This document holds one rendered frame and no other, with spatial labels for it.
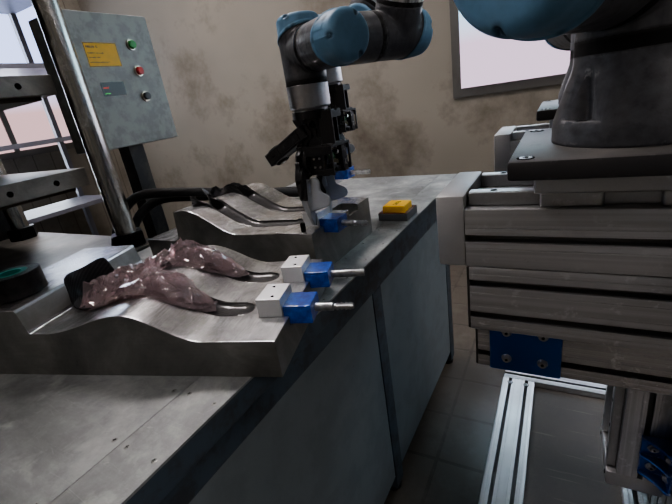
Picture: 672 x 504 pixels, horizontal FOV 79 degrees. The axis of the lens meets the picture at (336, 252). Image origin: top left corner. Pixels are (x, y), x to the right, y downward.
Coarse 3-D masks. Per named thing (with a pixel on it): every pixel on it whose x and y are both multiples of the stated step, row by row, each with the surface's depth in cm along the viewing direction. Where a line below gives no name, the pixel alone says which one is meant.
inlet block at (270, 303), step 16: (272, 288) 58; (288, 288) 58; (256, 304) 56; (272, 304) 55; (288, 304) 56; (304, 304) 55; (320, 304) 56; (336, 304) 56; (352, 304) 55; (304, 320) 55
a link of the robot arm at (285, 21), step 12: (300, 12) 66; (312, 12) 67; (276, 24) 68; (288, 24) 66; (300, 24) 66; (288, 36) 67; (288, 48) 67; (288, 60) 68; (288, 72) 70; (300, 72) 69; (312, 72) 69; (324, 72) 71; (288, 84) 71; (300, 84) 69
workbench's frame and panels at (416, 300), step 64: (384, 256) 90; (320, 320) 68; (384, 320) 105; (448, 320) 163; (256, 384) 54; (320, 384) 79; (384, 384) 107; (192, 448) 45; (256, 448) 63; (320, 448) 80; (384, 448) 110
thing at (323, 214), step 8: (328, 208) 83; (304, 216) 81; (320, 216) 81; (328, 216) 81; (336, 216) 80; (344, 216) 81; (312, 224) 81; (320, 224) 81; (328, 224) 80; (336, 224) 79; (344, 224) 80; (352, 224) 79; (360, 224) 78
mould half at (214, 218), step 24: (264, 192) 107; (192, 216) 91; (216, 216) 91; (264, 216) 96; (288, 216) 93; (360, 216) 94; (168, 240) 98; (216, 240) 90; (240, 240) 86; (264, 240) 83; (288, 240) 80; (312, 240) 77; (336, 240) 85; (360, 240) 95
